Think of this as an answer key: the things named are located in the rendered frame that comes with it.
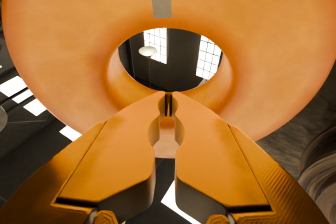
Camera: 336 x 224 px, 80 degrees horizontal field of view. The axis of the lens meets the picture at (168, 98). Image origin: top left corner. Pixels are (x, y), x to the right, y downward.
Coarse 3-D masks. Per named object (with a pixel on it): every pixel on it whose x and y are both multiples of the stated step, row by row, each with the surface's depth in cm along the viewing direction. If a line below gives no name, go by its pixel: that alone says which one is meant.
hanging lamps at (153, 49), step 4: (140, 48) 674; (144, 48) 682; (148, 48) 684; (152, 48) 682; (156, 48) 673; (140, 52) 664; (144, 52) 679; (148, 52) 665; (152, 52) 678; (148, 56) 654; (148, 60) 690
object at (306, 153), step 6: (330, 126) 38; (324, 132) 38; (330, 132) 38; (318, 138) 40; (324, 138) 39; (312, 144) 41; (306, 150) 43; (306, 156) 44; (300, 162) 46; (300, 168) 47
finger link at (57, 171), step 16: (96, 128) 9; (80, 144) 8; (48, 160) 7; (64, 160) 7; (80, 160) 7; (32, 176) 7; (48, 176) 7; (64, 176) 7; (16, 192) 6; (32, 192) 6; (48, 192) 6; (0, 208) 6; (16, 208) 6; (32, 208) 6; (48, 208) 6; (64, 208) 6; (80, 208) 6; (96, 208) 6
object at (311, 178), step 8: (320, 144) 40; (328, 144) 37; (312, 152) 41; (320, 152) 38; (328, 152) 34; (312, 160) 40; (320, 160) 35; (328, 160) 34; (304, 168) 39; (312, 168) 37; (320, 168) 36; (328, 168) 35; (304, 176) 39; (312, 176) 38; (320, 176) 37; (328, 176) 36; (304, 184) 40; (312, 184) 39; (320, 184) 38; (312, 192) 40
